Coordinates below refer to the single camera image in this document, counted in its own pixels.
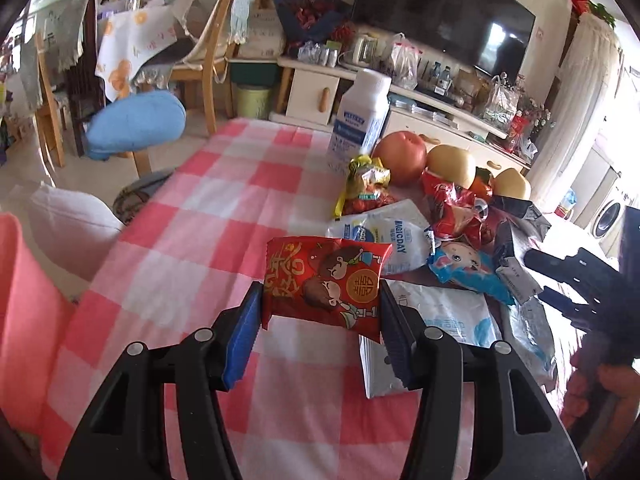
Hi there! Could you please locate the green waste bin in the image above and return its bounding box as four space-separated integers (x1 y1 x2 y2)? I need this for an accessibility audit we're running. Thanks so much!
235 84 271 119

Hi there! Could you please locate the pink plastic basin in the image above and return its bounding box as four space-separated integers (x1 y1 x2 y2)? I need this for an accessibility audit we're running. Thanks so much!
1 214 74 434

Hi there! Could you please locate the white cushion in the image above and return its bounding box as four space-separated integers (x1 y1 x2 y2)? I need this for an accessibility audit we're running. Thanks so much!
9 183 125 282

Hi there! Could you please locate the white milk bottle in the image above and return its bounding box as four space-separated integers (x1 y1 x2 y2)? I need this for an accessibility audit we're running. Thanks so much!
326 68 392 176

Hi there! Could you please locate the red snack wrapper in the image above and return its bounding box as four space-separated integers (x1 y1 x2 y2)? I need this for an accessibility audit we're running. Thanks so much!
421 171 495 249

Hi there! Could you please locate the owl pattern floor mat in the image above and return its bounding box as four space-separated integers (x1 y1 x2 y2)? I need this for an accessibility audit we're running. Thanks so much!
112 169 174 226

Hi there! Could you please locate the dark grey foil wrapper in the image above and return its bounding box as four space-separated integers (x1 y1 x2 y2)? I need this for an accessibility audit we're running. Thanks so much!
487 195 552 306

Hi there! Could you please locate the white TV cabinet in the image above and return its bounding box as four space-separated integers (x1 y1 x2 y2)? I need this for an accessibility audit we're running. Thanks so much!
269 58 529 174

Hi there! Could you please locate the white Magicday pouch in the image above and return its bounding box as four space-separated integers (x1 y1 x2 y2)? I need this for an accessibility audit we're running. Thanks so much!
326 200 436 276

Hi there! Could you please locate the yellow pear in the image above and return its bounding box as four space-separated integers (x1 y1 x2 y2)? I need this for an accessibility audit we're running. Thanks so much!
426 144 476 188
492 168 532 200

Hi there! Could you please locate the dark blue flower bouquet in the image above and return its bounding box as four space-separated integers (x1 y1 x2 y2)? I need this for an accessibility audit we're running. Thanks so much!
272 0 355 55

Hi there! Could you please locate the red cartoon snack packet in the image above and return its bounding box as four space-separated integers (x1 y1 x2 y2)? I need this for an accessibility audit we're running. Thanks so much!
262 236 393 342

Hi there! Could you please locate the red apple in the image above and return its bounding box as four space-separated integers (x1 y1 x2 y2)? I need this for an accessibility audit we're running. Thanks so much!
372 131 427 188

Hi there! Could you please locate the pink checkered tablecloth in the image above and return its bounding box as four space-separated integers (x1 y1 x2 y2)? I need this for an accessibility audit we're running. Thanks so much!
41 119 419 479

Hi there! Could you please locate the black flat television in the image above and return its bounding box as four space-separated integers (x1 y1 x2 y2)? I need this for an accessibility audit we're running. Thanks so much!
352 0 535 81

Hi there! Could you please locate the washing machine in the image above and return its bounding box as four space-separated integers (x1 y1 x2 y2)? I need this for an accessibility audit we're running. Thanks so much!
588 184 634 259

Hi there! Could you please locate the blue cushioned stool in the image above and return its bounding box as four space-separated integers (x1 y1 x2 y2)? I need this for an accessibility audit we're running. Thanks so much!
85 90 186 160

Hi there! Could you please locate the dining table orange-print cloth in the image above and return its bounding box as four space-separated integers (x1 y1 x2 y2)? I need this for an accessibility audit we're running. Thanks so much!
96 6 177 102

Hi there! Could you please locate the white lace covered appliance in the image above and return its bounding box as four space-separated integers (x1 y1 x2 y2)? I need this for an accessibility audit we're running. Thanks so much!
527 13 620 212

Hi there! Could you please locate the yellow red snack bag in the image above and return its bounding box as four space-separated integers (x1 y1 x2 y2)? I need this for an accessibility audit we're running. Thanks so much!
333 155 397 218

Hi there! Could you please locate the white blue pouch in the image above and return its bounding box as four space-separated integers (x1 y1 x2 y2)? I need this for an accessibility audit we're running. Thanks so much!
358 278 504 400

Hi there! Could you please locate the dark wooden chair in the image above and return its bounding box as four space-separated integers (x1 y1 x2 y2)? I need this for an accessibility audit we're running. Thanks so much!
65 0 104 157

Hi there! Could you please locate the light wooden dining chair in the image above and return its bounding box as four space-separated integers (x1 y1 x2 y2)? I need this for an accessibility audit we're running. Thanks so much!
170 0 233 136

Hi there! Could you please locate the electric kettle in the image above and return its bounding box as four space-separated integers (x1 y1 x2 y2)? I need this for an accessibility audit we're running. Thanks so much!
344 32 378 67

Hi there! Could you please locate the blue cartoon face packet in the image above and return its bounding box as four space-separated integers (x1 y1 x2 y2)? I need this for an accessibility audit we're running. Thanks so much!
428 240 515 306

